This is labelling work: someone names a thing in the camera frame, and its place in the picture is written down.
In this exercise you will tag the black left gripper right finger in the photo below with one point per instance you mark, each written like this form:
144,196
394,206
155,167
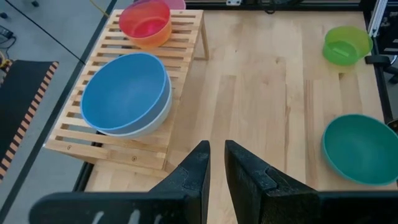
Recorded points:
264,205

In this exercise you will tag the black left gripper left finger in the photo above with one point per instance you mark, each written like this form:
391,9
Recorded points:
186,205

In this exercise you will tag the large white bowl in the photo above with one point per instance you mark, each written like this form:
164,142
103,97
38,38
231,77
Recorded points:
155,124

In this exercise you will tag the teal bowl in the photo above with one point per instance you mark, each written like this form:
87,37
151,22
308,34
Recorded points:
360,149

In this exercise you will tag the blue bowl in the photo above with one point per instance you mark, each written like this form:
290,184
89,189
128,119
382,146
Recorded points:
124,93

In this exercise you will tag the yellow translucent bowl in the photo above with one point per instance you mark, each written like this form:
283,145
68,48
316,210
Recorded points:
155,42

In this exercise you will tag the green translucent bowl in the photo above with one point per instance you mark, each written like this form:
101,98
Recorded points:
345,46

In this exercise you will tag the red translucent bowl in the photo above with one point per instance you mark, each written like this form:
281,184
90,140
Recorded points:
146,26

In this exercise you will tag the pink bowl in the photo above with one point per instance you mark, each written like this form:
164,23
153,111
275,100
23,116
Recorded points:
178,3

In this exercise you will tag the wooden slatted shelf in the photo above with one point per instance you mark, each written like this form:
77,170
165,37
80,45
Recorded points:
124,155

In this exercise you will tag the black hazard-striped floor mat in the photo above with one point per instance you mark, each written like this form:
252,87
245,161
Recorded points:
18,99

